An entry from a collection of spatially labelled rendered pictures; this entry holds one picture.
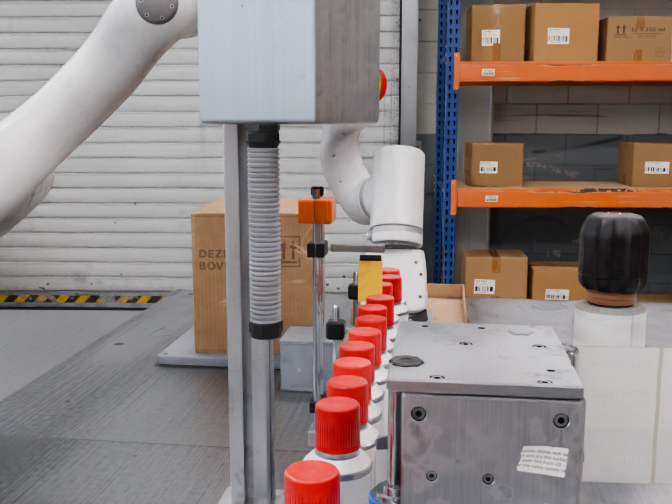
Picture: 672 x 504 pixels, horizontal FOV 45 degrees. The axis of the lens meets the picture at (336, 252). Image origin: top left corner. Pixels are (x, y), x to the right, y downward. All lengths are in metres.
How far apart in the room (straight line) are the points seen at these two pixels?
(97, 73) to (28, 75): 4.47
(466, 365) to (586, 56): 4.40
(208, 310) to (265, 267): 0.77
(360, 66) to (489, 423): 0.42
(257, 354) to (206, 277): 0.63
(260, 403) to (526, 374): 0.51
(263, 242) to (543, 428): 0.39
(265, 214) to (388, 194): 0.50
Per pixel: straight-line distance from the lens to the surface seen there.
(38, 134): 1.30
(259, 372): 0.93
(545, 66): 4.71
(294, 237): 1.51
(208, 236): 1.52
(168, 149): 5.45
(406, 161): 1.27
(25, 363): 1.67
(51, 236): 5.75
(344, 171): 1.33
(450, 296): 2.12
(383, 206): 1.26
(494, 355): 0.52
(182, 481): 1.10
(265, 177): 0.78
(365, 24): 0.80
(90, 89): 1.28
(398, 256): 1.25
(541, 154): 5.57
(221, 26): 0.84
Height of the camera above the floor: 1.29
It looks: 9 degrees down
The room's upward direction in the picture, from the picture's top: straight up
